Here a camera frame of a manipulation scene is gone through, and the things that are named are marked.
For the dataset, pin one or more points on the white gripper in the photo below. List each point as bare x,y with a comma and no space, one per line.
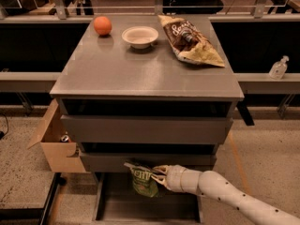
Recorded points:
173,176

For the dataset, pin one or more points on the green jalapeno chip bag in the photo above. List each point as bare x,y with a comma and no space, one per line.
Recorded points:
142,180

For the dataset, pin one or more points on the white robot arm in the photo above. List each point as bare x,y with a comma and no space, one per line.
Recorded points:
214,186

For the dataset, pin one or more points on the grey bottom drawer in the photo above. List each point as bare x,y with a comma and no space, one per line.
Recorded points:
117,203

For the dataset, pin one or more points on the grey drawer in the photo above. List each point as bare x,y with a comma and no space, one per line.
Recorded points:
117,203
116,129
115,163

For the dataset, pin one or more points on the grey middle drawer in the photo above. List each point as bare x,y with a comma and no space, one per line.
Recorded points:
115,163

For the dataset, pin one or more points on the grey drawer cabinet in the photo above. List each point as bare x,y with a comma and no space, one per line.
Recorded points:
106,77

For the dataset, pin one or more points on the grey top drawer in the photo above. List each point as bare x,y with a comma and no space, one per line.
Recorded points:
116,129

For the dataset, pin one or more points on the brown and yellow chip bag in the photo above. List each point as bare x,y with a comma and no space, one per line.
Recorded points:
188,43

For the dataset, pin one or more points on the soda can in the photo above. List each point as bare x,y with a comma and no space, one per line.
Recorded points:
65,139

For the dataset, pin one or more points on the cardboard box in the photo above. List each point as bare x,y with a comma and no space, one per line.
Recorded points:
62,157

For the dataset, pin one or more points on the grey metal railing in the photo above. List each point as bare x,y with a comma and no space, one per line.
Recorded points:
250,83

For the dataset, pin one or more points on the white bowl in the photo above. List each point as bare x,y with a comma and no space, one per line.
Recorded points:
140,37

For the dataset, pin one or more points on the clear sanitizer bottle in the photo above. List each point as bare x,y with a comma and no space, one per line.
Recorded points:
278,70

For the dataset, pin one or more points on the orange fruit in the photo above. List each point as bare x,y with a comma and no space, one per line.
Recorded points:
102,26

